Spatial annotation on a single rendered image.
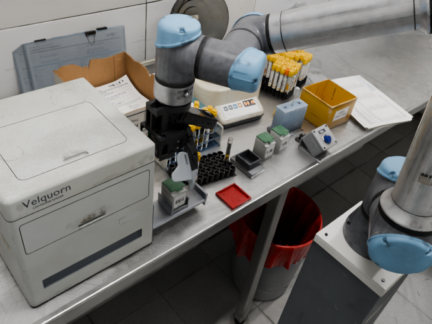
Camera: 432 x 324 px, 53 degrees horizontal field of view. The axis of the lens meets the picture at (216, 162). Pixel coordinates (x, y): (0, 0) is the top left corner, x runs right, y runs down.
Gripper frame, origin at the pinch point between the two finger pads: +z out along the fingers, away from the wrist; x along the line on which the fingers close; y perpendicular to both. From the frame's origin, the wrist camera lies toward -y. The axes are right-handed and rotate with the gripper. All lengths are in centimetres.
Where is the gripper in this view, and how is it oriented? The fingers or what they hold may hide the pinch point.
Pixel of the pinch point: (175, 170)
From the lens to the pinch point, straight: 97.3
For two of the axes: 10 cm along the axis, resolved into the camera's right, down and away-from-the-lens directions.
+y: -7.5, 3.6, -5.6
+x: 6.5, 5.6, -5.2
